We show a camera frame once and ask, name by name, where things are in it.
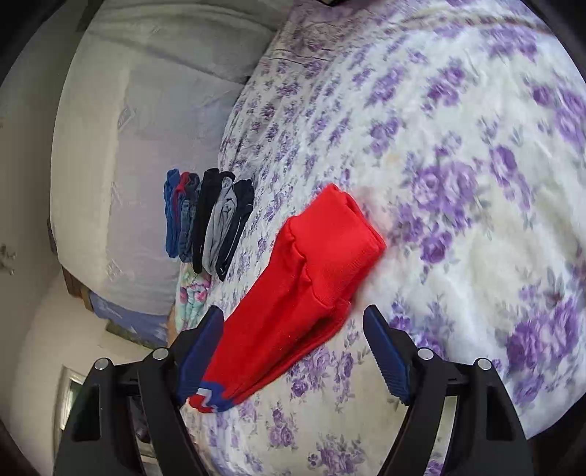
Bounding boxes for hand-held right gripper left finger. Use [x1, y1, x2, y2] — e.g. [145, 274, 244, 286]
[52, 306, 225, 476]

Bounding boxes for stack of folded pants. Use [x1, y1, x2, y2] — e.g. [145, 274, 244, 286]
[164, 168, 255, 281]

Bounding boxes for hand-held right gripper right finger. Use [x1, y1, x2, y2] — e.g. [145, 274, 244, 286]
[363, 305, 534, 476]

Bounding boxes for wooden headboard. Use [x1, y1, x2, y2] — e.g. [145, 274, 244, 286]
[62, 268, 92, 312]

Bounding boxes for folded floral blanket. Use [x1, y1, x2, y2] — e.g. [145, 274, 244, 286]
[174, 265, 212, 332]

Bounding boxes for blue wrapped mattress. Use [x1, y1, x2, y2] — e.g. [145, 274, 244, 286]
[87, 290, 172, 349]

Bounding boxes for bed with purple floral sheet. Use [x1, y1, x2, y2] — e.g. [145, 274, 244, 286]
[174, 0, 586, 476]

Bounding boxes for red pants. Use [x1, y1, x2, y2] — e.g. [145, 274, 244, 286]
[189, 183, 387, 413]

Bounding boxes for grey covered upright mattress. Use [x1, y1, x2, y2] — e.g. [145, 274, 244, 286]
[48, 0, 303, 316]

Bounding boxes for purple floral pillow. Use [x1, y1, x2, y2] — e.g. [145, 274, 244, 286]
[266, 0, 413, 65]

